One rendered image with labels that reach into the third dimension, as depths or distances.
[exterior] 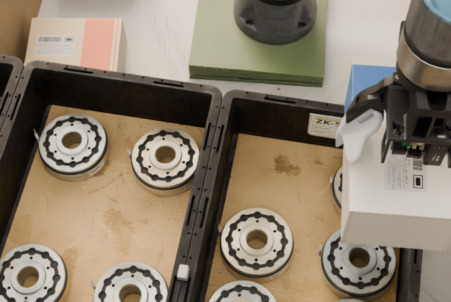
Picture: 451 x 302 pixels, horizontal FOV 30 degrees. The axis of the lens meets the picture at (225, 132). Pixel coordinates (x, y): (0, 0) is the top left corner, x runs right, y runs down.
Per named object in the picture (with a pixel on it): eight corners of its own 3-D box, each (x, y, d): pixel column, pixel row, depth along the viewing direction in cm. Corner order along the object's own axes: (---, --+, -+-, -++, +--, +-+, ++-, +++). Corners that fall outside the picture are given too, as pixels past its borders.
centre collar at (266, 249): (245, 220, 119) (245, 218, 119) (278, 229, 119) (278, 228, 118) (234, 252, 117) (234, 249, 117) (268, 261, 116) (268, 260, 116)
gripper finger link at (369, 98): (335, 118, 90) (392, 85, 84) (335, 106, 91) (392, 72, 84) (368, 133, 92) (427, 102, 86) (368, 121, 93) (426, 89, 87)
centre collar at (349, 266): (345, 238, 118) (345, 236, 117) (380, 247, 117) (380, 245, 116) (337, 270, 115) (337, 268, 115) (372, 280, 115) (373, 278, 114)
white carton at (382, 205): (344, 96, 107) (352, 55, 99) (440, 103, 106) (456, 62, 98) (340, 243, 97) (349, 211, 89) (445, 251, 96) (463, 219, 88)
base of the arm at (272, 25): (233, -20, 158) (235, -59, 149) (314, -17, 158) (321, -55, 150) (232, 43, 150) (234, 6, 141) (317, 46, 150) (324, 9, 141)
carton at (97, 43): (31, 97, 149) (22, 74, 143) (40, 42, 155) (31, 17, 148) (121, 98, 149) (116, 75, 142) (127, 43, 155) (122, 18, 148)
